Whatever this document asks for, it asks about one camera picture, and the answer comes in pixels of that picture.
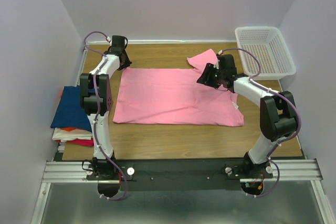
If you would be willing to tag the white plastic basket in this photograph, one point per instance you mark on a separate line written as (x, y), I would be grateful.
(268, 46)

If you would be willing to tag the pink t shirt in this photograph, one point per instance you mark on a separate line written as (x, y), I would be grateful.
(172, 96)

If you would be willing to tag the aluminium frame rail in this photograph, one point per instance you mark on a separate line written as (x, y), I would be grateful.
(181, 191)

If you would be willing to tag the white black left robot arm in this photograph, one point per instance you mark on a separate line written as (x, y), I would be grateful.
(96, 101)

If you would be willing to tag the folded white t shirt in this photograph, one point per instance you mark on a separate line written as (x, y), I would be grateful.
(65, 136)

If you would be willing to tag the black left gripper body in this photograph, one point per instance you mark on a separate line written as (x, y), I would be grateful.
(123, 52)

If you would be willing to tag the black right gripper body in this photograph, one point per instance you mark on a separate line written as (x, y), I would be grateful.
(220, 75)

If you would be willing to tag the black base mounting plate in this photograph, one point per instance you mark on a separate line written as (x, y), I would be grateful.
(179, 175)

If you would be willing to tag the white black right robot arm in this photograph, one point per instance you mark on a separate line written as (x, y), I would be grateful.
(278, 117)

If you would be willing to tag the folded navy blue t shirt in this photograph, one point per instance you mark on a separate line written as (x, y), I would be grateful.
(69, 112)

